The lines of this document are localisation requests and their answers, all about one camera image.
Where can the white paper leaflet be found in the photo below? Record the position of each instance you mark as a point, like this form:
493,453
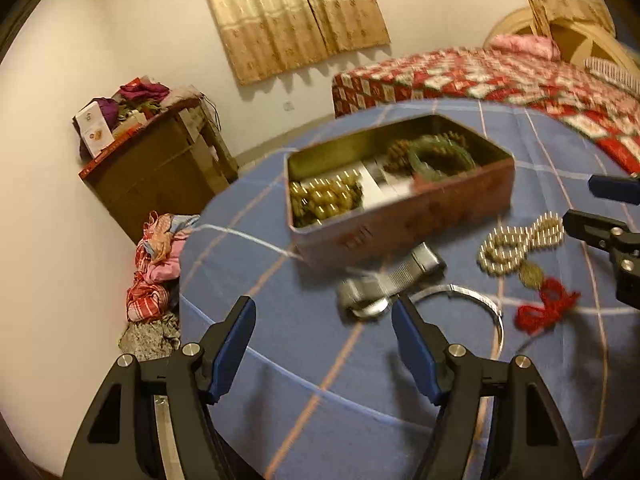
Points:
382,185

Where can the grey patterned cloth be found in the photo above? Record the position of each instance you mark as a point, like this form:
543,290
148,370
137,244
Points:
150,335

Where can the rectangular metal tin box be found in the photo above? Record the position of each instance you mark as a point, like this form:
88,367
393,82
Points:
400,220

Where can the pink pillow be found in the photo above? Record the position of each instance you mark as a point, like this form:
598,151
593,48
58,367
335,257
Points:
525,46

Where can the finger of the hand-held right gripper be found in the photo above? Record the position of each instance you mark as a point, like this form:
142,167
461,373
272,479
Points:
615,189
615,245

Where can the green bangle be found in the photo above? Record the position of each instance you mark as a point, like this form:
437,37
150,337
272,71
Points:
425,172

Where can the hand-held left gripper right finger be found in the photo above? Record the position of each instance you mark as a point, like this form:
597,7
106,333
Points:
415,345

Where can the flat red box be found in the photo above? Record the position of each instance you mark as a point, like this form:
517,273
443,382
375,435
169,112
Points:
117,152

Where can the wide beige patterned curtain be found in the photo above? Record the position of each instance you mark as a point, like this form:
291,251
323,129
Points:
290,20

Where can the thin silver bangle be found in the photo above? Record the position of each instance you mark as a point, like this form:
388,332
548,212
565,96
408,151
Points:
492,307

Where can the pale beige cloth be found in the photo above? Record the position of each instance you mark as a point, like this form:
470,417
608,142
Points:
182,97

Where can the striped pillow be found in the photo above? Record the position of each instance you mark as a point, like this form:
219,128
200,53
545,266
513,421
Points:
612,72

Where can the beige wooden headboard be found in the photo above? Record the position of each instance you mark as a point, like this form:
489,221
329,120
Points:
575,35

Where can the silver metal wristwatch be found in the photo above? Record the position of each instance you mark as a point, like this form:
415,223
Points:
400,275

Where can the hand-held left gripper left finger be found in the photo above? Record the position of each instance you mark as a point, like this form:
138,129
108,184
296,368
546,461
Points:
227,355

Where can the pile of colourful clothes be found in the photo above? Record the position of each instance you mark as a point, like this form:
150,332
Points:
155,265

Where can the white product box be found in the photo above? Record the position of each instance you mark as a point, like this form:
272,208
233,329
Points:
95,127

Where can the bed with red patterned cover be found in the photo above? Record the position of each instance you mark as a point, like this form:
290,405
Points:
450,77

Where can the maroon cloth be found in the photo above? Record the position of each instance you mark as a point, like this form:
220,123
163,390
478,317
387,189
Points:
145,92

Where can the brown wooden cabinet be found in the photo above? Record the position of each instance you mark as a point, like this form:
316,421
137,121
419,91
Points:
160,175

